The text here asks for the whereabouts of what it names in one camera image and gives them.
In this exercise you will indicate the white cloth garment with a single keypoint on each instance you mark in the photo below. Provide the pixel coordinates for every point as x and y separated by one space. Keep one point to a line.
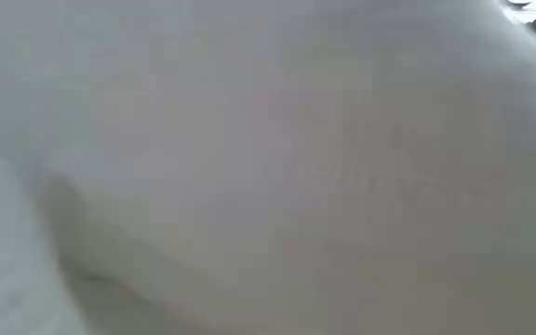
249 163

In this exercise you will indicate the black curved ceiling fixture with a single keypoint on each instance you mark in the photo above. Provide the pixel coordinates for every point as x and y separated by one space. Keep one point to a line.
517 4

